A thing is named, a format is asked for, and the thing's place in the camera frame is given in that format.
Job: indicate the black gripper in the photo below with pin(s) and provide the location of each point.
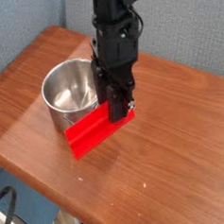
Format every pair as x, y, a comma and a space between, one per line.
115, 51

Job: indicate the red star-shaped prism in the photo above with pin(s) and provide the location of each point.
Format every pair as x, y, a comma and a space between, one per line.
88, 132

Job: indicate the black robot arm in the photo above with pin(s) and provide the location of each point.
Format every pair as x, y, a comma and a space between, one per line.
115, 10

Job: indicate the stainless steel pot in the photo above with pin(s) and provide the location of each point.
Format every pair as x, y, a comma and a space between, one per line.
68, 90

